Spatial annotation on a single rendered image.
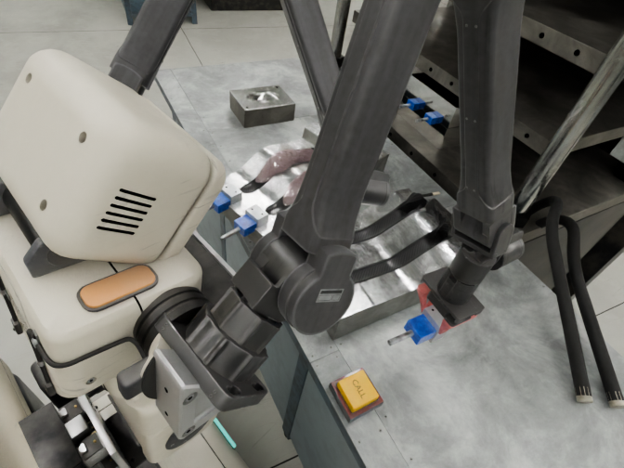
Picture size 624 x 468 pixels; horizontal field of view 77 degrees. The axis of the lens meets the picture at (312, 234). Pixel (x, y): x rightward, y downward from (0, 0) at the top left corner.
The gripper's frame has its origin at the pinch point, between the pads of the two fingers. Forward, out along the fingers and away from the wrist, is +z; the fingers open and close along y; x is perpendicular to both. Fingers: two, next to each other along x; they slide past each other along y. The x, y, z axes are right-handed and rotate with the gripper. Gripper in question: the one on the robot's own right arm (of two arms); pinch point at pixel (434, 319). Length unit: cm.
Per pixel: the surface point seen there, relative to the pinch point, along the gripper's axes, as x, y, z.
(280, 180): 6, 56, 7
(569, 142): -60, 23, -16
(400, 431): 11.1, -11.7, 15.7
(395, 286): -2.5, 13.0, 6.8
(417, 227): -15.6, 23.5, 2.1
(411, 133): -62, 78, 15
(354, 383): 16.2, -1.0, 12.0
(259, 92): -8, 108, 7
